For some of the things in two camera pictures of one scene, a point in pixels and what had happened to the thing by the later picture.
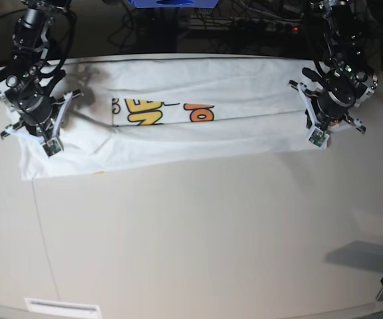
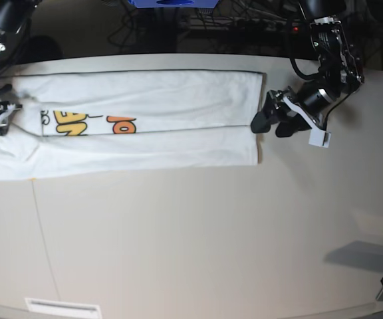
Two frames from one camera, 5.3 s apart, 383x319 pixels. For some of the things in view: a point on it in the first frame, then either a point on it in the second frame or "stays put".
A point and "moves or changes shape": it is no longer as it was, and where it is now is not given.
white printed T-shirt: (136, 112) moves or changes shape
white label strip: (64, 308) stays put
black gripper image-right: (334, 100) to (312, 100)
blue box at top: (173, 3) stays put
